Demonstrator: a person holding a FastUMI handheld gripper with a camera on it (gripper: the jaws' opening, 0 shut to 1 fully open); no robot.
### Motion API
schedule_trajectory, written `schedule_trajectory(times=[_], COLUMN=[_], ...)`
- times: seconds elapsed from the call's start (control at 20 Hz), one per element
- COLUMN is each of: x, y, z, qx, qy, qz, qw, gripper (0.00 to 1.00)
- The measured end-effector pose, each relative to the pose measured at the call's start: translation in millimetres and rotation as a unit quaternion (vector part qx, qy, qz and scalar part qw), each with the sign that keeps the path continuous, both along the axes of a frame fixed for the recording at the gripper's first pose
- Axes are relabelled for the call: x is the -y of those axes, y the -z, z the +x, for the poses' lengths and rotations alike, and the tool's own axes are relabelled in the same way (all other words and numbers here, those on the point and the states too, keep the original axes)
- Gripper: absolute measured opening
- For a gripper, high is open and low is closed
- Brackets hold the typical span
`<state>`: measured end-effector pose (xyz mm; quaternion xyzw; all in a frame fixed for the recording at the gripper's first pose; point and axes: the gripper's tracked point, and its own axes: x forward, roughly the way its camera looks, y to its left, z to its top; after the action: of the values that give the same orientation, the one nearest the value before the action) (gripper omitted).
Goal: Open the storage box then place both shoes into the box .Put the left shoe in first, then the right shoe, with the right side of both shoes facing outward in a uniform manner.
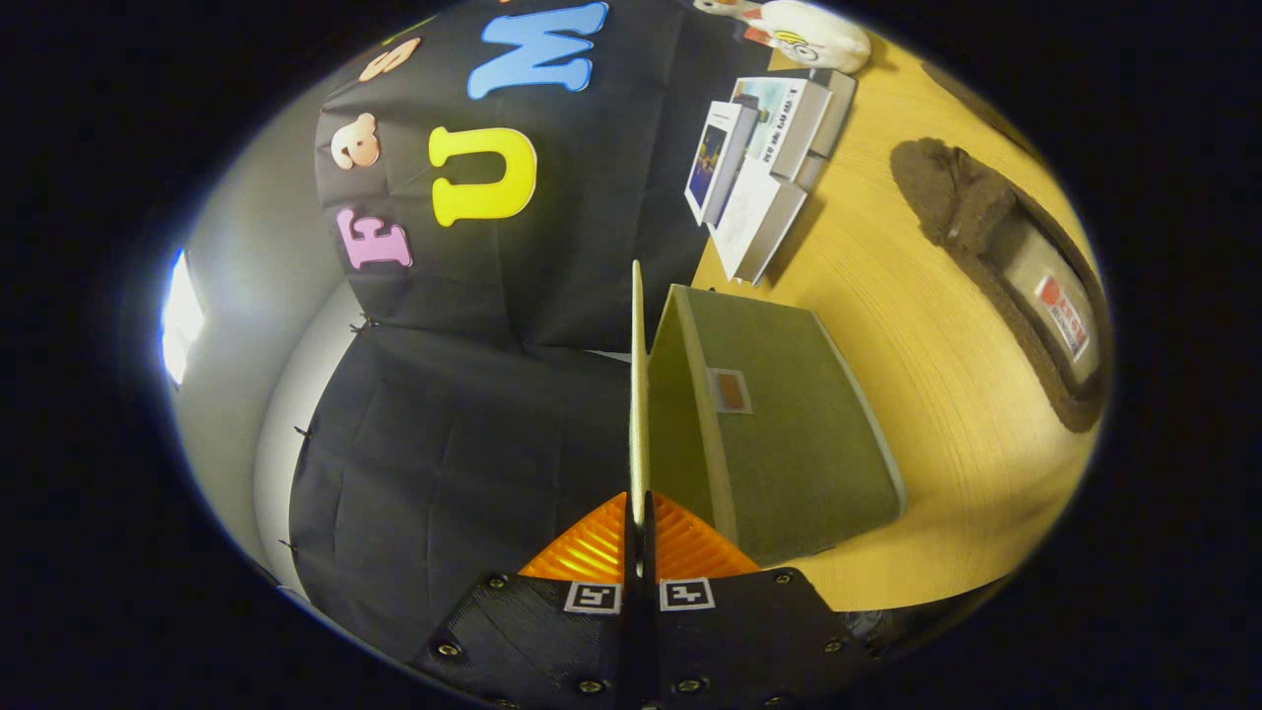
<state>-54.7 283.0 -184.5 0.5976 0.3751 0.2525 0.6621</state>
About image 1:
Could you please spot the brown fuzzy shoe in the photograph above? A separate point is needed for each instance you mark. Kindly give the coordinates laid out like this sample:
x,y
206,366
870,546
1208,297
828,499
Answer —
x,y
976,227

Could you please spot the black book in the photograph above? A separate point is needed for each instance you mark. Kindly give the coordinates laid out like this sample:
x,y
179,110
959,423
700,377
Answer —
x,y
836,108

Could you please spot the white book blue photo cover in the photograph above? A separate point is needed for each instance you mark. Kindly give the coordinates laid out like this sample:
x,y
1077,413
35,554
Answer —
x,y
715,163

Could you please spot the white plush toy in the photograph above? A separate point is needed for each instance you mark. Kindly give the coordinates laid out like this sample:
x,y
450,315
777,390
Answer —
x,y
818,39

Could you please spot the green fabric storage box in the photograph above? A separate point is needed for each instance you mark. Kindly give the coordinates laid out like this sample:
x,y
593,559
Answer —
x,y
789,444

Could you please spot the large ceiling light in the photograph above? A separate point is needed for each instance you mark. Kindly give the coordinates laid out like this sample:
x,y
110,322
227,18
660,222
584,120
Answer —
x,y
182,316

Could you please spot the white text-covered book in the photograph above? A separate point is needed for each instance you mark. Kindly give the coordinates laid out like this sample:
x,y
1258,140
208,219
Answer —
x,y
754,222

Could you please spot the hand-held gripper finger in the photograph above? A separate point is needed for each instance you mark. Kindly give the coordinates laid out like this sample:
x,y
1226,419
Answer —
x,y
633,641
651,641

